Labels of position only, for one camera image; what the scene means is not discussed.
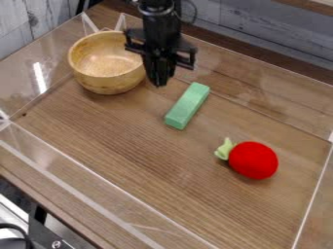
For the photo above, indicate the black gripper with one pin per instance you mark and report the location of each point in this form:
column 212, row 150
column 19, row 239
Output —
column 159, row 40

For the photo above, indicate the green rectangular block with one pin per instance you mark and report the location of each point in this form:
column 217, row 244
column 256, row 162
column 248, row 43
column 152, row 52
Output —
column 187, row 106

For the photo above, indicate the light wooden bowl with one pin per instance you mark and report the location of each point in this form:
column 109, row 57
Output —
column 105, row 68

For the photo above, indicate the red plush tomato toy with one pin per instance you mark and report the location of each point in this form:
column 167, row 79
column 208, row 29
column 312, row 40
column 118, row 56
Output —
column 251, row 158

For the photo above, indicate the clear acrylic tray wall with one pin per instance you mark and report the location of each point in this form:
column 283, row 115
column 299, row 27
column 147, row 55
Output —
column 140, row 185

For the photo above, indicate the black table leg bracket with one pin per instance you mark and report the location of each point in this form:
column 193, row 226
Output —
column 49, row 232

